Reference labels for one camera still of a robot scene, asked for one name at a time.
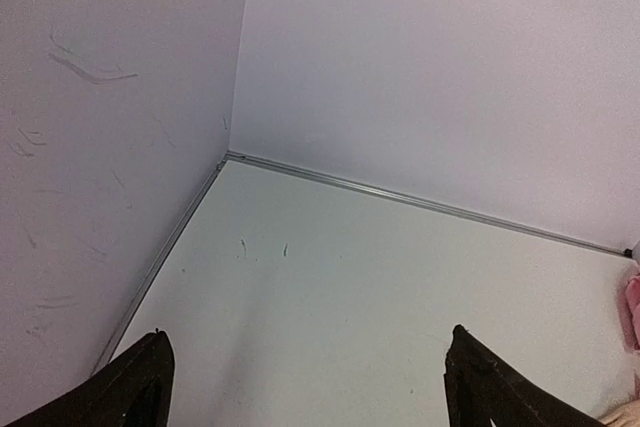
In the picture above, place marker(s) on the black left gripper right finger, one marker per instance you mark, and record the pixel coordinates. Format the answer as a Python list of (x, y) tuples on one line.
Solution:
[(483, 390)]

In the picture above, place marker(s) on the pink hoodie cloth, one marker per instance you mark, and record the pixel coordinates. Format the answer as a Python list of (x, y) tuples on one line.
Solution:
[(630, 313)]

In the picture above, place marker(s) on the mannequin hand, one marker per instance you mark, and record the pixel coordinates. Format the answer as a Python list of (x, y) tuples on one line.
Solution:
[(626, 415)]

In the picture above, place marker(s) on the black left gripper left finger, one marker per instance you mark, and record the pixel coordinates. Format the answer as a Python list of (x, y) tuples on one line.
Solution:
[(134, 389)]

